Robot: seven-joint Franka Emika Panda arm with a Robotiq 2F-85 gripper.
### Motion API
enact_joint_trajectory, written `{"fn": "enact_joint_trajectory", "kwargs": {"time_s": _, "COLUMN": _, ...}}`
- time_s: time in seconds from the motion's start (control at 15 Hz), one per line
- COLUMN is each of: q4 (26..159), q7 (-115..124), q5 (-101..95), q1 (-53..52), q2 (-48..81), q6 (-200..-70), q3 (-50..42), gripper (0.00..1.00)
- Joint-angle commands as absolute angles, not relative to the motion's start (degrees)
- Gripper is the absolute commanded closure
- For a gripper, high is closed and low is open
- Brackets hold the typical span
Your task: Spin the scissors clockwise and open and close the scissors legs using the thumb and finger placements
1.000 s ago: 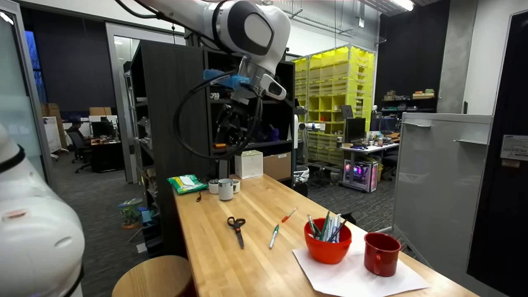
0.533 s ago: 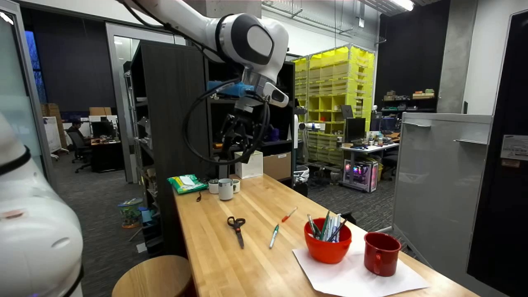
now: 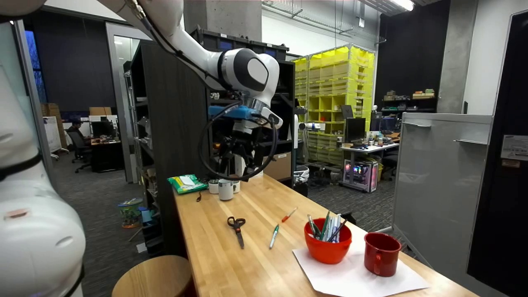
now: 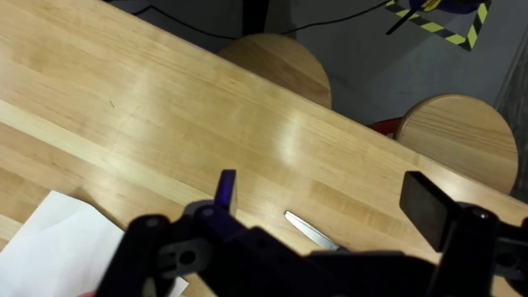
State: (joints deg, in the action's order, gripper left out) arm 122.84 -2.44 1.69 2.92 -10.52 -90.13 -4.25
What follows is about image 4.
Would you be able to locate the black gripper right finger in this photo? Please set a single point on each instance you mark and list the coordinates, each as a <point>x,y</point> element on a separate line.
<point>427,212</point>

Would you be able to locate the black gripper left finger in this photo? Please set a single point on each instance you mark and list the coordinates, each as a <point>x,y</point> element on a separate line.
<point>224,191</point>

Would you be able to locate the round wooden stool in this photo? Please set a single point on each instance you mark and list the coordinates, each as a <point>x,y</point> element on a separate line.
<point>463,138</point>
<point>286,67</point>

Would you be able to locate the red plastic crate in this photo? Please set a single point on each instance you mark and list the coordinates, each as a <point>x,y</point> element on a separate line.
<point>387,126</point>

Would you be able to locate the white paper sheet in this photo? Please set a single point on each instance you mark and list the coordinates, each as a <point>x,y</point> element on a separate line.
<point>55,254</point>

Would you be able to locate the yellow black hazard tape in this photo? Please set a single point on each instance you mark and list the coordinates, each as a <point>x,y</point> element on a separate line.
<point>440,27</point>

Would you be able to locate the black vertical post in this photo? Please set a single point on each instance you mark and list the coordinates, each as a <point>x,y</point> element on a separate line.
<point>257,18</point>

